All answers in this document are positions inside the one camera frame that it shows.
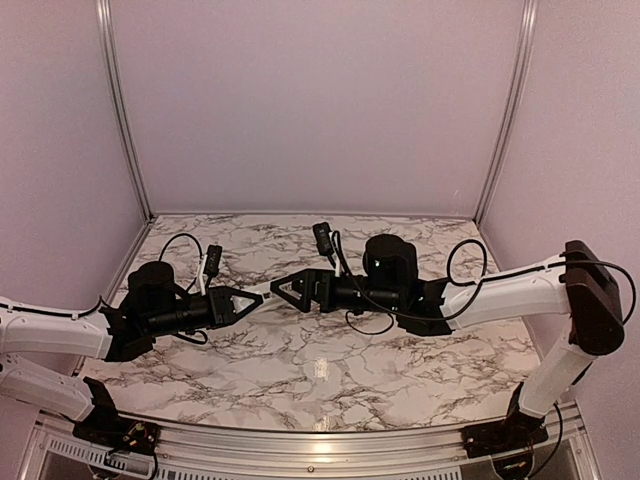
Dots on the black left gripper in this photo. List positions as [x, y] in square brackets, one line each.
[221, 306]

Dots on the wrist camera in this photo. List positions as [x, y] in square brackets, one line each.
[322, 235]
[212, 261]

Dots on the aluminium frame post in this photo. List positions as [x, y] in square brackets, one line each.
[109, 48]
[514, 97]

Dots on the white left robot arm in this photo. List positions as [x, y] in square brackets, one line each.
[154, 306]

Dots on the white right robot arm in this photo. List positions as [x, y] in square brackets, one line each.
[575, 283]

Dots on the front aluminium rail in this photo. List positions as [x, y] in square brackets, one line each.
[186, 451]

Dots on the left aluminium frame post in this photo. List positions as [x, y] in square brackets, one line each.
[109, 48]

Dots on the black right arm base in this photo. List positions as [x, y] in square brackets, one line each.
[516, 430]

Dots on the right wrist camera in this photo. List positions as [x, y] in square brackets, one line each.
[322, 235]

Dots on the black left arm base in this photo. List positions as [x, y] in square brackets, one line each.
[106, 427]

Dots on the right aluminium frame post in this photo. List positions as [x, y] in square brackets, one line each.
[514, 97]

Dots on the white remote control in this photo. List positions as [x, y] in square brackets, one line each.
[264, 290]

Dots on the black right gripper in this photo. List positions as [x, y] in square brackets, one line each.
[305, 276]

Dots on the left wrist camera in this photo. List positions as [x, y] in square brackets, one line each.
[212, 261]

